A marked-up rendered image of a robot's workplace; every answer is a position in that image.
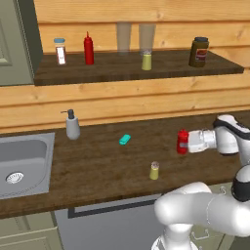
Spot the grey soap dispenser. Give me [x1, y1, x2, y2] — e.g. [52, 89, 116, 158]
[60, 108, 81, 142]

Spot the yellow shaker with silver cap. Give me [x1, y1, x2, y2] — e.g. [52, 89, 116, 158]
[141, 49, 153, 71]
[148, 161, 161, 181]

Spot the grey-green cabinet door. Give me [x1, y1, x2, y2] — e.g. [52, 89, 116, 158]
[0, 0, 44, 88]

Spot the dark wooden shelf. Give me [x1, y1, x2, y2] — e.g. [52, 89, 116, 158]
[33, 48, 245, 87]

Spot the silver cabinet handle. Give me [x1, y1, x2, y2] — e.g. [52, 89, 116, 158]
[191, 229, 210, 241]
[219, 186, 234, 197]

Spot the spice jar with blue lid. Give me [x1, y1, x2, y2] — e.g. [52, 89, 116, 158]
[53, 37, 68, 66]

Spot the dark jar with red label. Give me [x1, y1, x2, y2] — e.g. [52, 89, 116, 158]
[187, 36, 210, 68]

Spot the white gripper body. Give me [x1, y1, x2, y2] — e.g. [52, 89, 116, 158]
[187, 129, 206, 154]

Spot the grey steel sink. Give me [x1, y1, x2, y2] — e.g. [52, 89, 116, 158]
[0, 132, 56, 200]

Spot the red condiment bottle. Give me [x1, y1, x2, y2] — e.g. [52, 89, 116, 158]
[176, 127, 190, 155]
[83, 30, 96, 65]

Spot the grey dishwasher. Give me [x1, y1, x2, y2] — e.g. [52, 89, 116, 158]
[53, 194, 168, 250]

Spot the teal sponge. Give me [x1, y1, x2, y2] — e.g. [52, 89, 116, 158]
[118, 133, 132, 146]

